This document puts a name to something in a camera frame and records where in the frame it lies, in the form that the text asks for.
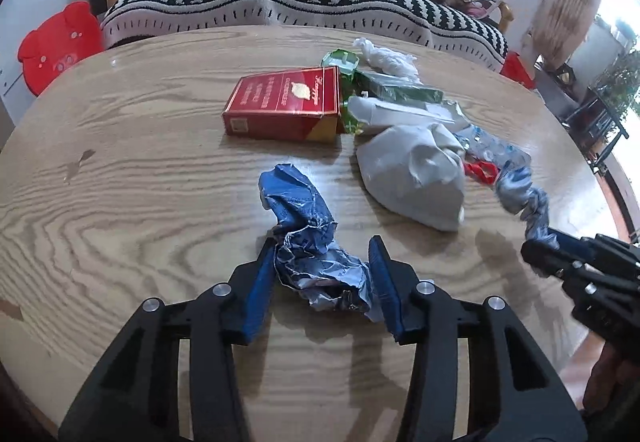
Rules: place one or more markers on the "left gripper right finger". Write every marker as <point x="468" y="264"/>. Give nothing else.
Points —
<point x="515" y="394"/>

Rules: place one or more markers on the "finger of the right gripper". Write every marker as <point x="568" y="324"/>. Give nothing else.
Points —
<point x="566" y="262"/>
<point x="602" y="253"/>

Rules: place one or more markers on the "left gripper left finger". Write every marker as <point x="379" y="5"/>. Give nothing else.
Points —
<point x="132" y="392"/>

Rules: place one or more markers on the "grey blue wrapper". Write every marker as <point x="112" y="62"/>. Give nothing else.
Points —
<point x="519" y="196"/>

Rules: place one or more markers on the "red ribbon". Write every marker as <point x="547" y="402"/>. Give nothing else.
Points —
<point x="484" y="172"/>

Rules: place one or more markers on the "clear plastic bottle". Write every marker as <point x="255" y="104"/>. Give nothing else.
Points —
<point x="481" y="145"/>

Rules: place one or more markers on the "blue foil wrapper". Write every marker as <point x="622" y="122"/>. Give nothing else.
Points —
<point x="309" y="260"/>

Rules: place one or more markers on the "white green package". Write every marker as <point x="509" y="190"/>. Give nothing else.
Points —
<point x="372" y="115"/>

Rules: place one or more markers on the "white tissue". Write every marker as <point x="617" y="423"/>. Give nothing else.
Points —
<point x="388" y="61"/>

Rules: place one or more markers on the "green cigarette pack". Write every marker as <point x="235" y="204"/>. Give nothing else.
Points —
<point x="395" y="89"/>

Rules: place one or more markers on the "small green wrapper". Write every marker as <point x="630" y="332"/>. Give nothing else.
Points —
<point x="344" y="62"/>

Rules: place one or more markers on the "red cigarette pack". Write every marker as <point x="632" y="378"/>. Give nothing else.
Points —
<point x="300" y="105"/>

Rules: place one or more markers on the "person's right hand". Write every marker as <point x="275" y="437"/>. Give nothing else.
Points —
<point x="610" y="371"/>

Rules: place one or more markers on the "red bag on floor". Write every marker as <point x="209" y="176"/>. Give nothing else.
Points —
<point x="514" y="69"/>

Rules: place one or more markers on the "round wooden table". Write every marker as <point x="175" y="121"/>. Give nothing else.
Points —
<point x="119" y="184"/>

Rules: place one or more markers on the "red pig plastic stool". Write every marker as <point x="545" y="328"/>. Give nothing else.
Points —
<point x="60" y="42"/>

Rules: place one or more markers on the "white cabinet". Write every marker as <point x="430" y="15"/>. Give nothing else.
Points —
<point x="18" y="18"/>

